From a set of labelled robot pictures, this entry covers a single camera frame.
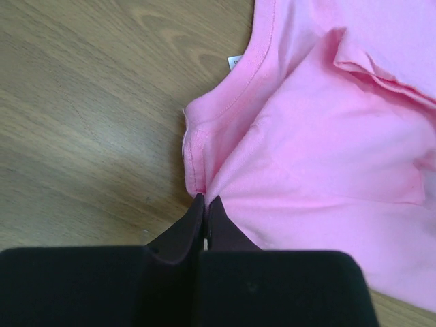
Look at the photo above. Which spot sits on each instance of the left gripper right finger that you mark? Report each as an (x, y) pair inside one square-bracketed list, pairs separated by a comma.
[(221, 234)]

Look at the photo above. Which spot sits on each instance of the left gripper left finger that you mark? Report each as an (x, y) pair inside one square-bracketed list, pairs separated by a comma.
[(172, 260)]

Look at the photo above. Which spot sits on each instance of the pink t shirt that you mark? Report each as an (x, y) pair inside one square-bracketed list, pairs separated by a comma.
[(323, 137)]

